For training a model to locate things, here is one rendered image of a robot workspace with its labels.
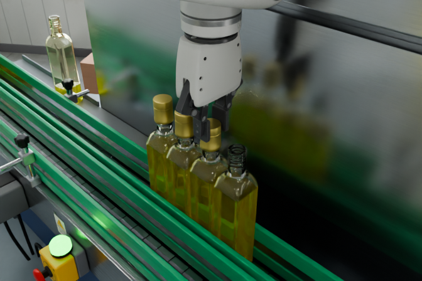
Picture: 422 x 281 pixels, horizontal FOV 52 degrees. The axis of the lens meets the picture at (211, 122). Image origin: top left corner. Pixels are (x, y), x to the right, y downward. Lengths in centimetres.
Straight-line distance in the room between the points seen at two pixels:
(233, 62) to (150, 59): 41
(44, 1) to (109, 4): 316
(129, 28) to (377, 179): 65
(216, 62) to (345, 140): 24
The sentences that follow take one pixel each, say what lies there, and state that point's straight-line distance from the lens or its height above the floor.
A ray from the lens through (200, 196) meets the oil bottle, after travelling 76.
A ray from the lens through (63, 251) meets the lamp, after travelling 97.
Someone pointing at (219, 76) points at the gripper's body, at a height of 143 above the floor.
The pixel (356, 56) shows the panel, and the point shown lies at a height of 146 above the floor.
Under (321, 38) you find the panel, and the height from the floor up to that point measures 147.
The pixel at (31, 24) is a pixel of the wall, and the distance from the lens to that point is 440.
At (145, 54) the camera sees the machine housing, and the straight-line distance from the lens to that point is 104.
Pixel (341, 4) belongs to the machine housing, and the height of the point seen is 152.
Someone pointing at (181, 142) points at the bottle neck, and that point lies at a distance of 75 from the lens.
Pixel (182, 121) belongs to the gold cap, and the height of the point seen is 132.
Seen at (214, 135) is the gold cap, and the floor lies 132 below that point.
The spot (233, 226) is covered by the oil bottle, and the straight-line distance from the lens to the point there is 74.
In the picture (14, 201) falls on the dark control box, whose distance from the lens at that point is 118.
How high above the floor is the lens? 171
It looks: 33 degrees down
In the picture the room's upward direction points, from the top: straight up
